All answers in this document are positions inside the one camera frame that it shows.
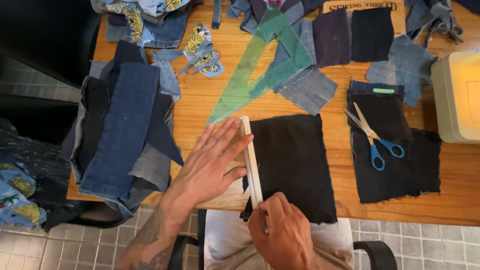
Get person's left hand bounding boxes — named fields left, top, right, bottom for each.
left=165, top=118, right=254, bottom=212

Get person's right hand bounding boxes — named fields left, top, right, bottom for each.
left=247, top=191, right=316, bottom=270

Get light wooden ruler board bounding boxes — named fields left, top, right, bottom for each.
left=195, top=115, right=264, bottom=211

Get large black fabric rectangle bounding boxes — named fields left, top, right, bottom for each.
left=240, top=113, right=338, bottom=225

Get person's white mesh shorts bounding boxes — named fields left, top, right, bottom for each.
left=203, top=209, right=354, bottom=270

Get black office chair armrest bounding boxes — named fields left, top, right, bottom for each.
left=352, top=241, right=398, bottom=270

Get black fabric pieces stack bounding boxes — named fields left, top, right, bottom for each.
left=346, top=90, right=443, bottom=204

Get grey-blue denim piece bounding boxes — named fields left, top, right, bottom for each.
left=267, top=18, right=339, bottom=116

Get green transparent triangle ruler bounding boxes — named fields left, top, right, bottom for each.
left=206, top=3, right=314, bottom=126

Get dark blue denim piece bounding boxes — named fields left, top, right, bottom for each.
left=349, top=79, right=406, bottom=97

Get pale blue denim scrap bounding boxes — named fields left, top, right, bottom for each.
left=151, top=49, right=183, bottom=103

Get pile of denim strips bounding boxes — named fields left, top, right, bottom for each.
left=59, top=40, right=185, bottom=222

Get tiger print fabric scraps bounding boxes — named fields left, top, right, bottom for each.
left=177, top=22, right=225, bottom=78

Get dark purple fabric piece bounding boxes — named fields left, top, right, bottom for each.
left=312, top=7, right=352, bottom=69

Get light blue denim piece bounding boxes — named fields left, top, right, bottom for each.
left=365, top=34, right=438, bottom=108

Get heap of blue denim scraps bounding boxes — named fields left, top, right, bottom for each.
left=211, top=0, right=328, bottom=35

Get black square fabric piece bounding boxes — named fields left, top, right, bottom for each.
left=350, top=6, right=395, bottom=63

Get cream sewing machine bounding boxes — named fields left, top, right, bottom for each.
left=430, top=51, right=480, bottom=145

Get black plastic bag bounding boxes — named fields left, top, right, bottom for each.
left=0, top=118, right=126, bottom=233

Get heap of printed denim clothes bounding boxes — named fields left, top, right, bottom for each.
left=90, top=0, right=204, bottom=49

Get brown cardboard thread box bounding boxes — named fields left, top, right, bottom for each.
left=322, top=0, right=407, bottom=38

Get heap of grey denim scraps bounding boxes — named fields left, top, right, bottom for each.
left=404, top=0, right=480, bottom=49

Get blue floral fabric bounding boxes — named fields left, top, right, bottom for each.
left=0, top=162, right=48, bottom=230

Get black chair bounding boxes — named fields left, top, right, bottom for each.
left=0, top=0, right=103, bottom=145

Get blue-handled scissors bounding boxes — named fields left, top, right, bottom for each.
left=343, top=101, right=405, bottom=172

